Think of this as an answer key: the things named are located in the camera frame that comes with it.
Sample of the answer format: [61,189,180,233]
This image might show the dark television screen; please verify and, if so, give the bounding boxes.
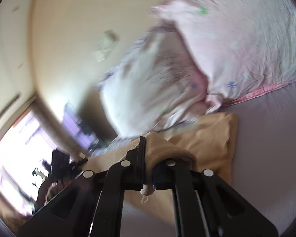
[61,102,107,154]

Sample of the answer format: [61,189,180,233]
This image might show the lavender bed sheet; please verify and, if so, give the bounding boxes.
[118,79,296,237]

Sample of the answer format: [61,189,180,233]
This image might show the tan long-sleeve shirt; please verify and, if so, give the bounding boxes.
[85,112,240,230]

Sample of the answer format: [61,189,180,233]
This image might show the pink floral pillow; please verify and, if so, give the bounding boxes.
[151,0,296,105]

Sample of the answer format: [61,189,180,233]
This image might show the wall switch plate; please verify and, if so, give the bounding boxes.
[93,30,119,62]

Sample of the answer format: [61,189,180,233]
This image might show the white floral pillow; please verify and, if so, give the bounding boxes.
[98,24,209,137]

